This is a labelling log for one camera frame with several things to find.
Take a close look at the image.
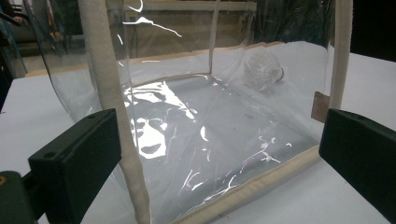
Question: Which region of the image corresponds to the crumpled clear plastic item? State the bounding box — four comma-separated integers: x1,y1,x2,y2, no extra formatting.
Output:
242,49,285,92

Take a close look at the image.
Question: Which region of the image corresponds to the brown tag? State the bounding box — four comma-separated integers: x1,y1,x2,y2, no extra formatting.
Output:
310,91,331,124

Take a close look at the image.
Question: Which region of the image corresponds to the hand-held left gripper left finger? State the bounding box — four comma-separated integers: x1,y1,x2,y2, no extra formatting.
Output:
27,107,122,224

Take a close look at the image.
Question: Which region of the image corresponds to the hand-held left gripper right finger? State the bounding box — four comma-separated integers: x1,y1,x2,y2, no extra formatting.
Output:
318,107,396,224

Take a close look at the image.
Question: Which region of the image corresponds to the clear plastic bag beige trim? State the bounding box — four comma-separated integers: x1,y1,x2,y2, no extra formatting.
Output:
22,0,354,224

